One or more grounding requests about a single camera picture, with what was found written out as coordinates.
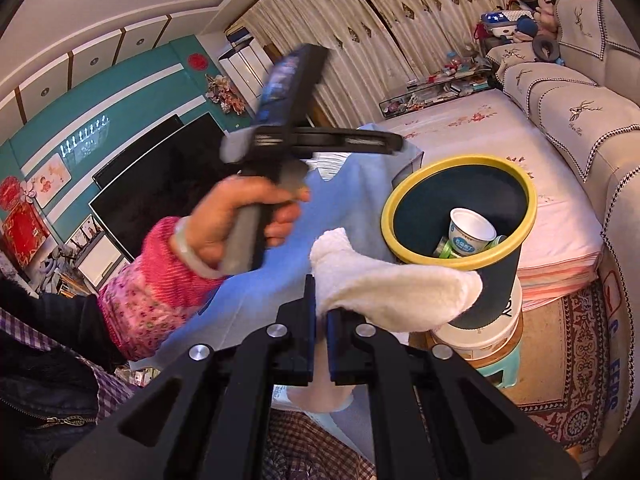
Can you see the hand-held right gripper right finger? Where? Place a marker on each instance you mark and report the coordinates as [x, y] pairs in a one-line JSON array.
[[345, 345]]

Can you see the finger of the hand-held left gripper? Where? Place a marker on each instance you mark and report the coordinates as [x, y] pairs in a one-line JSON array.
[[360, 141]]

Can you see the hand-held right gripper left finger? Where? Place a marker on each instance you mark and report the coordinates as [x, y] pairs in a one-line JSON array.
[[295, 340]]

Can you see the white foam fruit net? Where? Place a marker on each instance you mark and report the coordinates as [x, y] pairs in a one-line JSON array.
[[380, 280]]

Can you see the yellow rimmed dark trash bin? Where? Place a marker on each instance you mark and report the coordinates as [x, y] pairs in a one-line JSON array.
[[425, 205]]

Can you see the green plastic cup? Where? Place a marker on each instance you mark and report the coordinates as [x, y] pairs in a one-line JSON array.
[[442, 249]]

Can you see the person's left forearm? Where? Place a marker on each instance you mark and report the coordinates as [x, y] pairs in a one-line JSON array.
[[150, 285]]

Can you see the person's left hand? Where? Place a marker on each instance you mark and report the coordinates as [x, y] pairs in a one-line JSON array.
[[225, 215]]

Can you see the white standing air conditioner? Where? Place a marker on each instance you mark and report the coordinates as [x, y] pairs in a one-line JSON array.
[[245, 65]]

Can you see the hanging flower decoration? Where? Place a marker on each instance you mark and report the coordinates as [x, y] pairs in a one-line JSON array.
[[225, 94]]

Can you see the blue star blanket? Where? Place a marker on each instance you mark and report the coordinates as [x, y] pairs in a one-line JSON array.
[[345, 200]]

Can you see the glass coffee table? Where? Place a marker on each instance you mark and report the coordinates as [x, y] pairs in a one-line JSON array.
[[430, 95]]

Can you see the beige patterned curtain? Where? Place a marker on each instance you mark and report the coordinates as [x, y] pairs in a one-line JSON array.
[[325, 25], [430, 5]]

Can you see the white bucket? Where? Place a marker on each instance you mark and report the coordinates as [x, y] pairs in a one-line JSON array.
[[480, 332]]

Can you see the large curved television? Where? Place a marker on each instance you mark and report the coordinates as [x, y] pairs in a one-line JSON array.
[[165, 185]]

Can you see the small black television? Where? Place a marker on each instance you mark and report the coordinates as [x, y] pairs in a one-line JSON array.
[[140, 157]]

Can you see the green plastic stool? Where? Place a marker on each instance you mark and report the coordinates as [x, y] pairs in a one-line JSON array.
[[500, 371]]

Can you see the blue starry plush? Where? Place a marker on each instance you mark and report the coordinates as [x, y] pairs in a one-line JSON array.
[[497, 19]]

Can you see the grey neck pillow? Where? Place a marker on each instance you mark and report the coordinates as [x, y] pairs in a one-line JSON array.
[[543, 46]]

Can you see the floral bed sheet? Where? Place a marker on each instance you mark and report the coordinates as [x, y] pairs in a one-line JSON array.
[[565, 220]]

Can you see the patterned red rug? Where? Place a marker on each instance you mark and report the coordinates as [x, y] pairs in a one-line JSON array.
[[575, 340]]

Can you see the beige sofa with deer covers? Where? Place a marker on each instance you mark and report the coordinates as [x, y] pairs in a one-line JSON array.
[[590, 110]]

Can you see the red decorative poster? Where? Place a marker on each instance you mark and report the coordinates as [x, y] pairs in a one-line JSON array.
[[20, 225]]

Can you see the red round wall ornament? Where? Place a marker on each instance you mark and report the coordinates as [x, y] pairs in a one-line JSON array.
[[197, 60]]

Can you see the pink wall picture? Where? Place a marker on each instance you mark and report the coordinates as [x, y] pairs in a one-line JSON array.
[[50, 180]]

